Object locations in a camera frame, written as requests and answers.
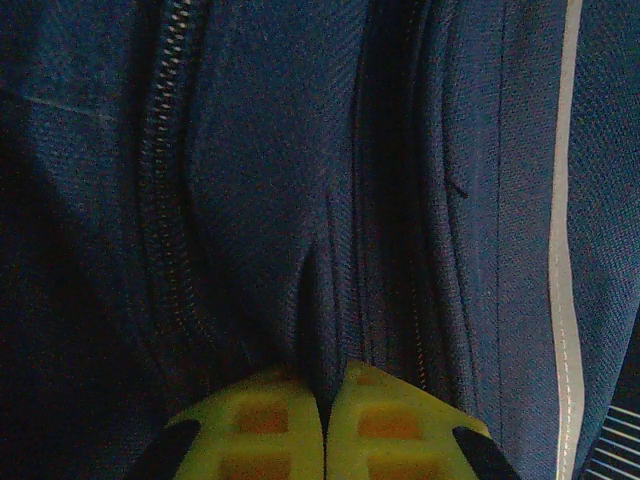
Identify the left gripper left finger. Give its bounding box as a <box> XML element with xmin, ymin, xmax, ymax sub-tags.
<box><xmin>134</xmin><ymin>364</ymin><xmax>326</xmax><ymax>480</ymax></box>

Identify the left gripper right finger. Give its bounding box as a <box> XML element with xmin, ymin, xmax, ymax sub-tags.
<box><xmin>324</xmin><ymin>359</ymin><xmax>521</xmax><ymax>480</ymax></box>

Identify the navy blue backpack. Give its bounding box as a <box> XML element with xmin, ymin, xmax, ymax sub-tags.
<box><xmin>0</xmin><ymin>0</ymin><xmax>640</xmax><ymax>480</ymax></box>

